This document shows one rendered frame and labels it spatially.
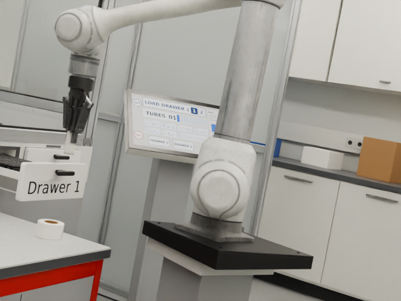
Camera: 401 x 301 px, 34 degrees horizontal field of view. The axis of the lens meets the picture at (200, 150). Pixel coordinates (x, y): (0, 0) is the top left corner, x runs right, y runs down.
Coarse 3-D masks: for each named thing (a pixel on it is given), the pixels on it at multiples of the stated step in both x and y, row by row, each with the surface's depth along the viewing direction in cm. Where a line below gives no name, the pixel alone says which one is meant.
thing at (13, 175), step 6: (0, 168) 190; (6, 168) 190; (0, 174) 190; (6, 174) 189; (12, 174) 188; (18, 174) 187; (0, 180) 190; (6, 180) 188; (12, 180) 187; (0, 186) 189; (6, 186) 188; (12, 186) 187
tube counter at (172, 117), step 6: (168, 114) 283; (174, 114) 284; (168, 120) 281; (174, 120) 282; (180, 120) 284; (186, 120) 285; (192, 120) 286; (198, 120) 288; (204, 120) 289; (204, 126) 287
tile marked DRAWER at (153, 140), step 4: (148, 136) 272; (152, 136) 273; (156, 136) 274; (152, 140) 272; (156, 140) 272; (160, 140) 273; (164, 140) 274; (168, 140) 275; (152, 144) 270; (156, 144) 271; (160, 144) 272; (164, 144) 273; (168, 144) 274
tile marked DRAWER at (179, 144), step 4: (176, 140) 277; (180, 140) 277; (176, 144) 275; (180, 144) 276; (184, 144) 277; (188, 144) 278; (192, 144) 279; (176, 148) 274; (180, 148) 275; (184, 148) 276; (188, 148) 277; (192, 148) 278
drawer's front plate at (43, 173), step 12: (24, 168) 183; (36, 168) 188; (48, 168) 192; (60, 168) 197; (72, 168) 202; (84, 168) 207; (24, 180) 184; (36, 180) 189; (48, 180) 193; (60, 180) 198; (72, 180) 203; (84, 180) 208; (24, 192) 185; (36, 192) 190; (48, 192) 194; (72, 192) 204
